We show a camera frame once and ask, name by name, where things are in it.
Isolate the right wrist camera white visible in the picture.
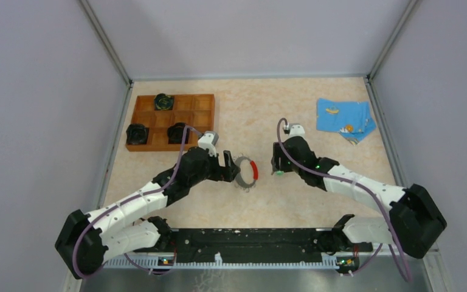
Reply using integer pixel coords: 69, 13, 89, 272
282, 123, 305, 138

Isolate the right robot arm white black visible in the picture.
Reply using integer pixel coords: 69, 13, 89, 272
271, 136, 448, 259

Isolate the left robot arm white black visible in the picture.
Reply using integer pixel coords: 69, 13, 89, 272
55, 147, 241, 279

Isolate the dark rolled item front left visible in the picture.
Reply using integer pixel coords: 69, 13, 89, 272
126, 123, 149, 145

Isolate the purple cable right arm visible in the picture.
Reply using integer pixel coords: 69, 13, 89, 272
277, 117, 412, 283

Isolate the dark rolled item front middle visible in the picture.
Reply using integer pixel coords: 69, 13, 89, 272
167, 122, 190, 145

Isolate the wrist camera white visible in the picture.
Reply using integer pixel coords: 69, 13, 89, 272
198, 131, 219, 157
282, 123, 305, 138

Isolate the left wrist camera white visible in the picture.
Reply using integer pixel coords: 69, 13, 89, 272
198, 131, 219, 157

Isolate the dark green rolled item back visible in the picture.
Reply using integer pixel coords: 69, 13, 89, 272
154, 93, 175, 111

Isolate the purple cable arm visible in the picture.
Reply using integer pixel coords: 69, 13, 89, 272
71, 125, 204, 280
277, 117, 412, 283

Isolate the blue cartoon print cloth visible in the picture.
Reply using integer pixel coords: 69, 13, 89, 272
316, 99, 377, 145

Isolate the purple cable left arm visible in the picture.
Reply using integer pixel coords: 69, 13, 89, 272
71, 125, 204, 280

